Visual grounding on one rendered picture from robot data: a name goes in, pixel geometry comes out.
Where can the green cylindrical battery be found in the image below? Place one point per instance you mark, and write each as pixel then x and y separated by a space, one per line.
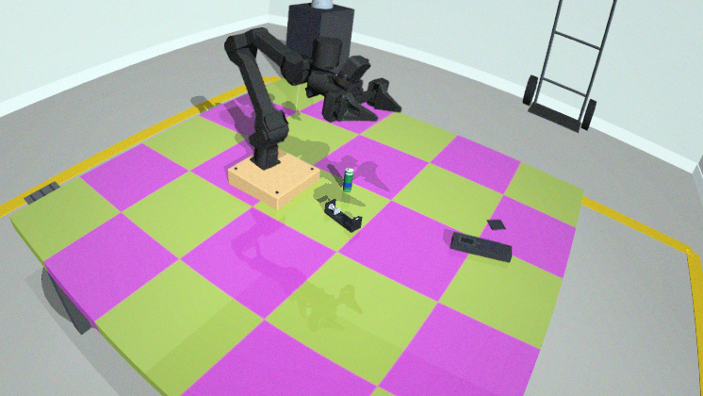
pixel 347 185

